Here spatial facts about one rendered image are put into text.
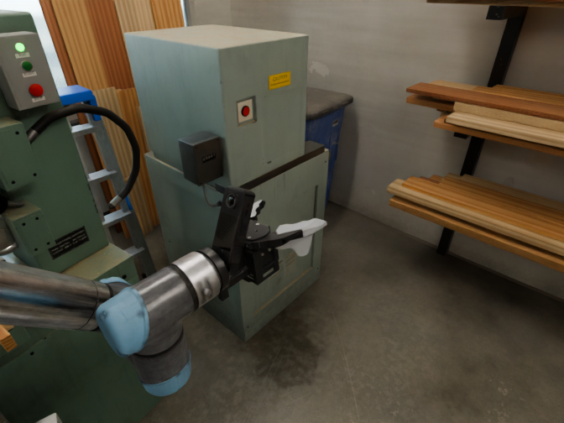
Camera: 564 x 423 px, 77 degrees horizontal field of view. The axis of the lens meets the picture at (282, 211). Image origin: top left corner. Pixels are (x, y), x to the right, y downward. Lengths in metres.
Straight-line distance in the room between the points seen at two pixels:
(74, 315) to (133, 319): 0.13
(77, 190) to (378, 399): 1.49
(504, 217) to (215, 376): 1.58
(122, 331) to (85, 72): 2.20
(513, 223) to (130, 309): 1.79
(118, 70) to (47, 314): 2.23
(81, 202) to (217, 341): 1.07
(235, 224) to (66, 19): 2.13
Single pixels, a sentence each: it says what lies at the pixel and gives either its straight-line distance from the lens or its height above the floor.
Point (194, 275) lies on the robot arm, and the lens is 0.50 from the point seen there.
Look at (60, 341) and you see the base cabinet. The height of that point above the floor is 0.66.
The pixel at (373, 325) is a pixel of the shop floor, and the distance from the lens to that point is 2.10.
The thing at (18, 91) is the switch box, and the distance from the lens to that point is 1.08.
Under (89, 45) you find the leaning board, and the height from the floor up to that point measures 1.26.
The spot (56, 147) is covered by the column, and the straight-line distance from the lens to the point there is 1.20.
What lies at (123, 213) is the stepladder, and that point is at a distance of 2.14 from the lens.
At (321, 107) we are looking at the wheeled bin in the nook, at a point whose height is 0.95.
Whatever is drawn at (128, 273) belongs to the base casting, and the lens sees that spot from 1.34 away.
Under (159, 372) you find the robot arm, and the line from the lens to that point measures 0.56.
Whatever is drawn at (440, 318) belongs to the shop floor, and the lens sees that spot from 2.25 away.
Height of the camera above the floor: 1.58
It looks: 33 degrees down
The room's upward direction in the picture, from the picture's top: straight up
